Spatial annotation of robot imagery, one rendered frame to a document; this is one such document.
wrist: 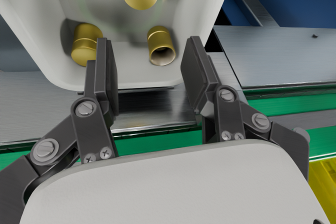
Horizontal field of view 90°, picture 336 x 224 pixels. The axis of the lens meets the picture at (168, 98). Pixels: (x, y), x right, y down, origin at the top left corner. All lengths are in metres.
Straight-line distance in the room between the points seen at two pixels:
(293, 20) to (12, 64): 0.72
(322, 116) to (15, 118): 0.42
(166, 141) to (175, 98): 0.07
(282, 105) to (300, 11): 0.30
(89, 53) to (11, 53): 0.41
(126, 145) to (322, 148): 0.25
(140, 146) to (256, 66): 0.20
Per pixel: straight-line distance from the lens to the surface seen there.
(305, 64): 0.32
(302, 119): 0.28
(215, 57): 0.24
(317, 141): 0.27
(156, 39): 0.23
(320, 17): 0.55
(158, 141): 0.28
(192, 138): 0.29
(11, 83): 0.36
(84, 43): 0.23
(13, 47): 0.60
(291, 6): 0.53
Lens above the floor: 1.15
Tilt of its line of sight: 30 degrees down
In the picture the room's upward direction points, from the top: 168 degrees clockwise
